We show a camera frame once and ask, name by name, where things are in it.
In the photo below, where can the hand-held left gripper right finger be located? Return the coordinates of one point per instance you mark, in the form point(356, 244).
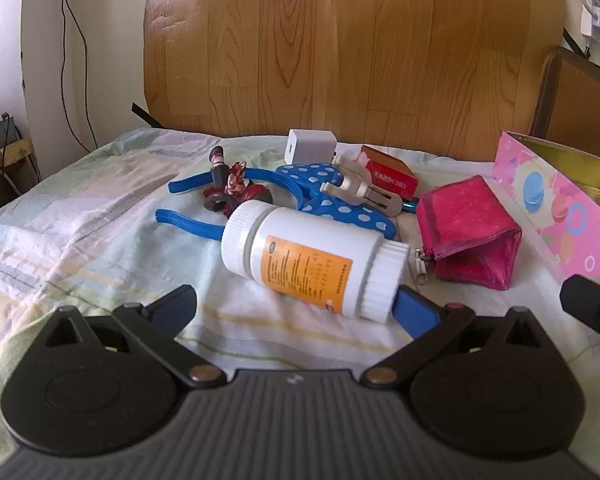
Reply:
point(416, 316)

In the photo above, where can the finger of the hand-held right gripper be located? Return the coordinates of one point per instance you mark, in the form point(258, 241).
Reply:
point(592, 305)

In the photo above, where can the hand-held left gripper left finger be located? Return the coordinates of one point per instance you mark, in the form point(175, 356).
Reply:
point(174, 306)

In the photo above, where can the pink zip pouch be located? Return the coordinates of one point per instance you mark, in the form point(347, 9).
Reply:
point(460, 225)

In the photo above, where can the pink tin box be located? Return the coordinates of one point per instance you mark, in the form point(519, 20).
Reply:
point(555, 200)

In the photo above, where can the white pill bottle orange label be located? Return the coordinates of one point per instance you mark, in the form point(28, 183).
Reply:
point(290, 242)

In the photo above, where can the pirate figurine red bandana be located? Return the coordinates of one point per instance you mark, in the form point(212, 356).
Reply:
point(220, 170)

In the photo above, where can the white plastic clip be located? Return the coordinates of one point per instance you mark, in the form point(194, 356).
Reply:
point(355, 185)

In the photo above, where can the small red cardboard box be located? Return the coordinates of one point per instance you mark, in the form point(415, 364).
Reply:
point(387, 170)

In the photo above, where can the pale striped bedsheet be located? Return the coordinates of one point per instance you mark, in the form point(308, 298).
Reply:
point(105, 240)

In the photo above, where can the black tape strip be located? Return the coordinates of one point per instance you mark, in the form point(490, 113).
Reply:
point(145, 114)

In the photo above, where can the white charger adapter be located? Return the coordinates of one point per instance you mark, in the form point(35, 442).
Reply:
point(307, 147)

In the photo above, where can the yellow wooden stand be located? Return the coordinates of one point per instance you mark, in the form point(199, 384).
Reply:
point(10, 154)

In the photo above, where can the small black power adapter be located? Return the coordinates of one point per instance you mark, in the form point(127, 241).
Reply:
point(4, 132)

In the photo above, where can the wooden headboard panel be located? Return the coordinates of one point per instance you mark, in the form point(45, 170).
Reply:
point(330, 50)

